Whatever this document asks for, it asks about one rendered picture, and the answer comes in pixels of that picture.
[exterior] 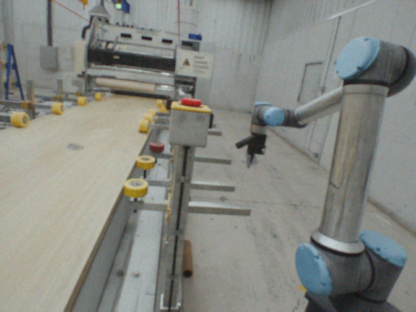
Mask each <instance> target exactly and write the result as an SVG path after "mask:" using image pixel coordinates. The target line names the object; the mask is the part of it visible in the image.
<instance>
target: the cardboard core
mask: <svg viewBox="0 0 416 312"><path fill-rule="evenodd" d="M192 276H193V259H192V250H191V242H190V241H189V240H185V241H184V247H183V277H184V278H190V277H192Z"/></svg>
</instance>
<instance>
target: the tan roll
mask: <svg viewBox="0 0 416 312"><path fill-rule="evenodd" d="M90 82H93V83H97V86H98V87H109V88H115V89H126V90H136V91H142V92H152V93H155V90H163V91H168V92H173V89H164V88H158V87H155V84H150V83H144V82H134V81H128V80H118V79H107V78H101V77H97V80H90Z"/></svg>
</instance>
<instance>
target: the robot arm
mask: <svg viewBox="0 0 416 312"><path fill-rule="evenodd" d="M336 73H337V75H338V77H340V78H341V79H342V80H343V85H342V86H341V87H339V88H337V89H335V90H333V91H331V92H329V93H327V94H325V95H323V96H321V97H319V98H317V99H315V100H313V101H311V102H309V103H307V104H305V105H303V106H301V107H298V108H296V109H294V110H291V109H285V108H277V107H273V106H272V104H271V103H266V102H255V104H254V110H253V116H252V120H251V126H250V131H251V136H249V137H247V138H245V139H243V140H242V141H239V142H237V143H236V144H235V146H236V148H237V149H240V148H242V147H244V146H246V145H248V147H247V151H246V166H247V168H250V166H251V165H255V164H258V162H259V161H258V160H256V155H255V154H258V155H264V153H265V149H266V146H265V143H266V138H267V135H266V130H267V125H268V126H271V127H277V126H283V127H290V128H297V129H302V128H305V127H306V126H307V125H308V123H310V122H312V121H314V120H317V119H320V118H323V117H325V116H327V115H331V114H333V113H336V112H338V111H340V112H339V120H338V124H337V132H336V139H335V143H334V150H333V155H332V161H331V168H330V172H329V179H328V182H327V189H326V195H325V199H324V205H323V211H322V215H321V221H320V225H319V227H318V228H316V229H314V230H313V231H312V232H311V236H310V242H309V243H303V244H302V245H300V246H299V247H298V248H297V250H296V252H295V257H296V258H295V268H296V271H297V274H298V277H299V278H300V282H301V283H302V285H303V286H304V288H306V290H307V291H309V292H310V293H311V294H313V295H316V296H328V297H329V300H330V302H331V304H332V306H333V307H334V308H335V309H336V310H337V312H386V300H387V298H388V296H389V294H390V293H391V291H392V289H393V287H394V285H395V283H396V282H397V280H398V278H399V276H400V274H401V272H402V270H403V268H404V267H405V263H406V260H407V253H406V251H405V250H404V249H403V247H402V246H401V245H399V244H398V243H397V242H395V241H394V240H392V239H391V238H389V237H387V236H385V235H383V234H381V233H378V232H375V231H372V230H361V227H362V222H363V216H364V213H365V207H366V202H367V199H368V193H369V190H370V184H371V179H372V175H373V169H374V165H375V159H376V153H377V150H378V143H379V137H380V133H381V127H382V122H383V115H384V109H385V104H386V98H388V97H391V96H393V95H396V94H398V93H400V92H401V91H403V90H404V89H406V88H407V87H408V86H409V85H410V83H411V82H412V81H413V79H414V77H415V75H416V57H415V55H414V54H413V52H411V50H409V49H408V48H406V47H404V46H401V45H395V44H393V43H389V42H386V41H382V40H379V39H378V38H375V37H358V38H355V39H353V40H352V41H350V42H349V43H348V44H347V45H346V46H345V48H344V49H343V50H342V51H341V53H340V55H339V57H338V59H337V63H336ZM263 149H264V153H263V151H262V150H263ZM360 230H361V231H360Z"/></svg>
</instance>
